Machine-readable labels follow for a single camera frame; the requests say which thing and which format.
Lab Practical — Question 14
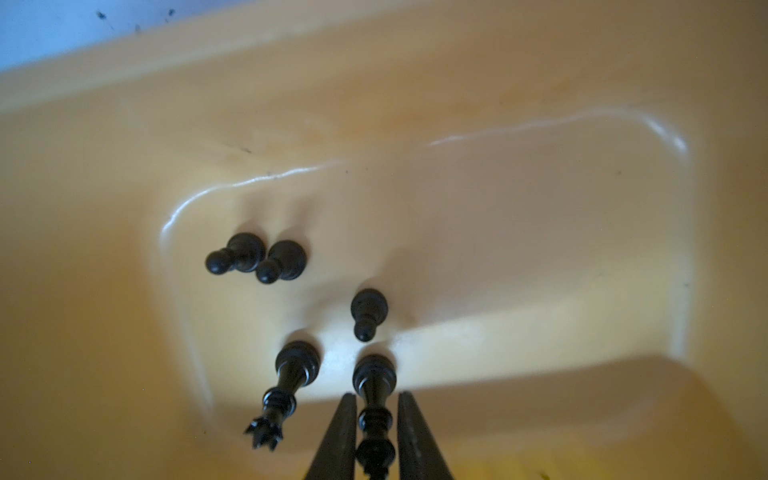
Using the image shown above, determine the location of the black pawn in bin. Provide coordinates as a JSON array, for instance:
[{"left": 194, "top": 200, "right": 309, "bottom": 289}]
[
  {"left": 350, "top": 288, "right": 389, "bottom": 343},
  {"left": 255, "top": 240, "right": 308, "bottom": 285},
  {"left": 205, "top": 232, "right": 267, "bottom": 275}
]

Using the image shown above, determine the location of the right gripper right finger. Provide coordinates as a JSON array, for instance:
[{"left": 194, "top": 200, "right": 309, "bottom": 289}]
[{"left": 397, "top": 391, "right": 454, "bottom": 480}]

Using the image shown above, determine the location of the black chess king piece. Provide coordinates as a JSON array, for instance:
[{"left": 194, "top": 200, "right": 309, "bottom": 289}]
[{"left": 353, "top": 354, "right": 397, "bottom": 479}]

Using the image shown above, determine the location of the yellow plastic bin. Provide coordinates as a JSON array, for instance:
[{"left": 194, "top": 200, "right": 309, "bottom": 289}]
[{"left": 1, "top": 1, "right": 767, "bottom": 479}]

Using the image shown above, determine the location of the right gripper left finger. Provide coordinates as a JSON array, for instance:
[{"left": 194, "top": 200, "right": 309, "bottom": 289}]
[{"left": 305, "top": 393, "right": 357, "bottom": 480}]

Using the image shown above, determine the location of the black chess queen piece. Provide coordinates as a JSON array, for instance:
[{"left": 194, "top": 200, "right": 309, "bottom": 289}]
[{"left": 244, "top": 340, "right": 321, "bottom": 451}]

